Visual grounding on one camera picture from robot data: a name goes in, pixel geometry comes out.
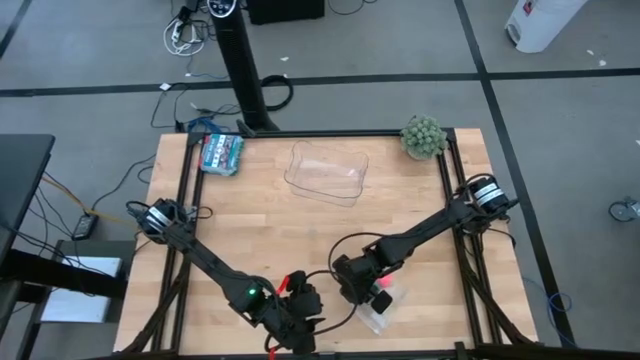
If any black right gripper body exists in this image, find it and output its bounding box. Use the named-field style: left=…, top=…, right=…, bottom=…
left=332, top=253, right=395, bottom=316

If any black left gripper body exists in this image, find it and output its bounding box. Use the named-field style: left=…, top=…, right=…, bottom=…
left=267, top=269, right=327, bottom=357

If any clear plastic bag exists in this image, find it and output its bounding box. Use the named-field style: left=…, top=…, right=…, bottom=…
left=356, top=279, right=409, bottom=336

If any clear plastic container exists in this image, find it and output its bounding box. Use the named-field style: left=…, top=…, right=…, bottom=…
left=283, top=139, right=371, bottom=208

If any green potted plant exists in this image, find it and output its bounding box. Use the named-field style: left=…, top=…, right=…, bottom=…
left=399, top=114, right=449, bottom=162

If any teal packaged box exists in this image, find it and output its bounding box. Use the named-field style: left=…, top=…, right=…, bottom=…
left=198, top=132, right=246, bottom=178

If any white shelf panel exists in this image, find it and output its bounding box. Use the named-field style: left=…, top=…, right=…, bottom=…
left=39, top=255, right=124, bottom=324

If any black power adapter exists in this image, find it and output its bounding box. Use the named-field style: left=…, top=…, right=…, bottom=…
left=71, top=213, right=99, bottom=242

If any black tower fan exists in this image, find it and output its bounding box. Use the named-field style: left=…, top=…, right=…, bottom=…
left=206, top=0, right=280, bottom=135

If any grey caster wheel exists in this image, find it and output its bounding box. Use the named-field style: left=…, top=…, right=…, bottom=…
left=608, top=195, right=640, bottom=223

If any black cabinet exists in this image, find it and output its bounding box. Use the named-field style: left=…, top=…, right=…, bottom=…
left=246, top=0, right=327, bottom=26

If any black desk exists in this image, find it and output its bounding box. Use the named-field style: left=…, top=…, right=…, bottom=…
left=0, top=133, right=57, bottom=264

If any white floor appliance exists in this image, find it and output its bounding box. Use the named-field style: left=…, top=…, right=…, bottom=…
left=504, top=0, right=589, bottom=55

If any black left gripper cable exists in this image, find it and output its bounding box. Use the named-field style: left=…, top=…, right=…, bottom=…
left=262, top=269, right=362, bottom=359

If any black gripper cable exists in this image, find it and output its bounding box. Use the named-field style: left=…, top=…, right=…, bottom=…
left=327, top=231, right=391, bottom=281
left=262, top=269, right=362, bottom=359

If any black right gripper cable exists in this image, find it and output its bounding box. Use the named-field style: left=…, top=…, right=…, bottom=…
left=327, top=231, right=391, bottom=281

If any black aluminium rig frame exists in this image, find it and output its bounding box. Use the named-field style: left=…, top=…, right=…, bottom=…
left=113, top=128, right=546, bottom=360

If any blue cable loop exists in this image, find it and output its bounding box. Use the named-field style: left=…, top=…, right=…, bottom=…
left=522, top=276, right=574, bottom=315

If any black coiled cable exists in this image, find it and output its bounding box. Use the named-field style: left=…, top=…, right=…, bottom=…
left=259, top=74, right=295, bottom=113

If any blue cable bundle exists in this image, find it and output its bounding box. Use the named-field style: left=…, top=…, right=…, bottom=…
left=187, top=116, right=227, bottom=135

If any black shelf frame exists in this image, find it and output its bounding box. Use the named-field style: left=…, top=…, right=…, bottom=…
left=0, top=238, right=137, bottom=360

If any white power strip cable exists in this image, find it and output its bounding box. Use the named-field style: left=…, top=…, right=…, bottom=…
left=162, top=14, right=207, bottom=57

